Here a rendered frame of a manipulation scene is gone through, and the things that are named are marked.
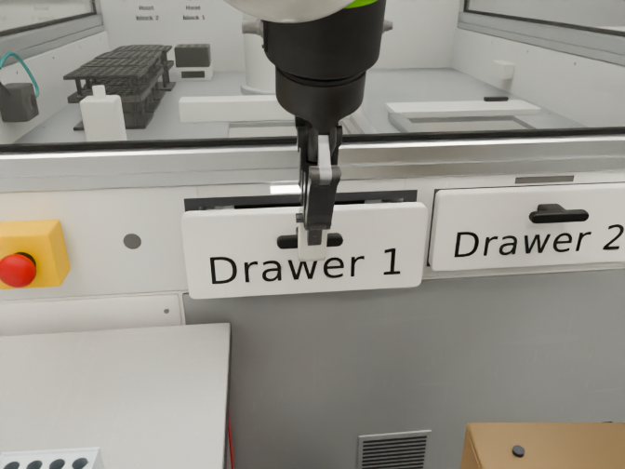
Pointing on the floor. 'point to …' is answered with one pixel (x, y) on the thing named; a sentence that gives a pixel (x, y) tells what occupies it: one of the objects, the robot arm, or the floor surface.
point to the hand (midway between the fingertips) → (312, 234)
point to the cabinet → (389, 360)
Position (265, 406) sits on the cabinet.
